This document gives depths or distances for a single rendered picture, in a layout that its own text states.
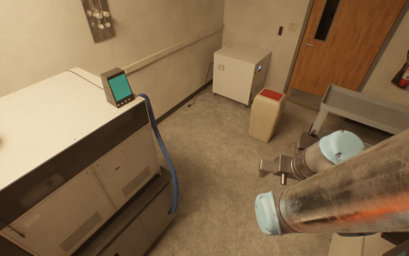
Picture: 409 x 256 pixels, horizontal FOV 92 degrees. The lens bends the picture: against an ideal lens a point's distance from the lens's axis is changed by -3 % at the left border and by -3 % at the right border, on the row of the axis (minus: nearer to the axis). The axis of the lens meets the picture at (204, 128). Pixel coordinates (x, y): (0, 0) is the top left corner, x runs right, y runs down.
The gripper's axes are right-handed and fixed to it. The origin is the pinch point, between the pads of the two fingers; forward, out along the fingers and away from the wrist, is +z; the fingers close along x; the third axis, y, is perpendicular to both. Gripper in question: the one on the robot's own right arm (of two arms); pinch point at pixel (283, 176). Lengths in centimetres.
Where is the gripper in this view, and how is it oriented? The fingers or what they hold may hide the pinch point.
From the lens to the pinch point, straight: 73.5
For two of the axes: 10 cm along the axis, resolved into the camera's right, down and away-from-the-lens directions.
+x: 9.8, 2.1, -0.3
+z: -0.6, 4.0, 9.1
